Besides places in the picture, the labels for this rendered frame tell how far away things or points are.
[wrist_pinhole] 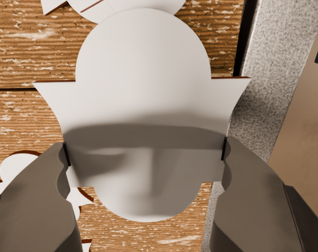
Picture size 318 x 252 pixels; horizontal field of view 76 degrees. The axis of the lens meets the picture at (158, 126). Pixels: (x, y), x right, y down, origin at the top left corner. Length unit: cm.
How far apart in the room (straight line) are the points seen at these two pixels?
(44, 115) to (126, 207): 17
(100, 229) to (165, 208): 25
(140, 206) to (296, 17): 27
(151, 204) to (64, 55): 18
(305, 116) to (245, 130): 133
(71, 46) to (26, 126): 12
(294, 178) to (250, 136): 160
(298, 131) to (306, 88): 30
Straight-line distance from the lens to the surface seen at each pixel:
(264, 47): 29
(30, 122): 30
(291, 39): 31
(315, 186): 209
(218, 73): 23
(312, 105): 163
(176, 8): 20
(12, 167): 34
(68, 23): 25
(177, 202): 16
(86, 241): 42
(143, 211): 17
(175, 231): 40
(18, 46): 27
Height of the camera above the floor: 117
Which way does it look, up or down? 64 degrees down
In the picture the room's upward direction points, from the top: 174 degrees clockwise
